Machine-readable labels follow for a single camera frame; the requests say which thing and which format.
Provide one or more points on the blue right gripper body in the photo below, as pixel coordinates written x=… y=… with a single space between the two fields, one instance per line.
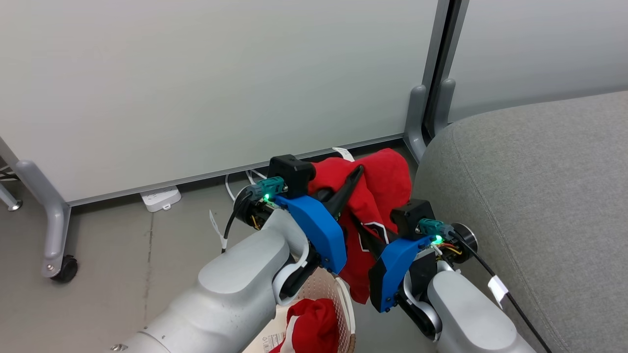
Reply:
x=392 y=269

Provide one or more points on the grey partition foot bracket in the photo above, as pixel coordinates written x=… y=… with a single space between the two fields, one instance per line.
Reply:
x=444 y=105
x=416 y=122
x=51 y=215

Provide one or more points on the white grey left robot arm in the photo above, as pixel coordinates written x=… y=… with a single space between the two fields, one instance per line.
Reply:
x=230 y=294

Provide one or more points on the cream plastic laundry basket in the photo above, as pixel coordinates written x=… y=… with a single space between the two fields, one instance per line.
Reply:
x=325 y=287

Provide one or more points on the grey metal stand leg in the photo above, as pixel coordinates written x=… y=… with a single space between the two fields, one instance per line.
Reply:
x=9 y=198

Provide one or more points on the black caster wheel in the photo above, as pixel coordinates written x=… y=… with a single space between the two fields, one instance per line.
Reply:
x=66 y=269

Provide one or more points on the grey fabric sofa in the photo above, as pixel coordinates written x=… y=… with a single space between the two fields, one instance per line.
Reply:
x=539 y=196

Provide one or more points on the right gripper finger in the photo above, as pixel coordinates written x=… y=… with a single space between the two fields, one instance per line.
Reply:
x=373 y=242

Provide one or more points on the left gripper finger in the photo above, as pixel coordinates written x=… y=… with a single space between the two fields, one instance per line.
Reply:
x=346 y=191

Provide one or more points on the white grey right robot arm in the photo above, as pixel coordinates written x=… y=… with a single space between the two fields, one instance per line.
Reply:
x=466 y=314

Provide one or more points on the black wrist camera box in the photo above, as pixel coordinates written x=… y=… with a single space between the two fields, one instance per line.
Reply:
x=411 y=218
x=292 y=174

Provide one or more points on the wide white partition panel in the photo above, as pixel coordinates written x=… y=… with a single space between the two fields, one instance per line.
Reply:
x=196 y=88

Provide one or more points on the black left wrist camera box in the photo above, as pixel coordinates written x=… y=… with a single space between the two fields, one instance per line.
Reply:
x=292 y=174

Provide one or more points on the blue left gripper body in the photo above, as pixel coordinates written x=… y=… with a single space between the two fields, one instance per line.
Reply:
x=319 y=230

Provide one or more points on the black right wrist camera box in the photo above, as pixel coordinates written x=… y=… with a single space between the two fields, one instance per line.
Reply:
x=411 y=218

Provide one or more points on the narrow white partition panel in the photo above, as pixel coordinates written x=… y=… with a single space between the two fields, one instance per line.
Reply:
x=539 y=49

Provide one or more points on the red jersey with logo patch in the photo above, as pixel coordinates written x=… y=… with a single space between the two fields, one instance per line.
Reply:
x=387 y=181

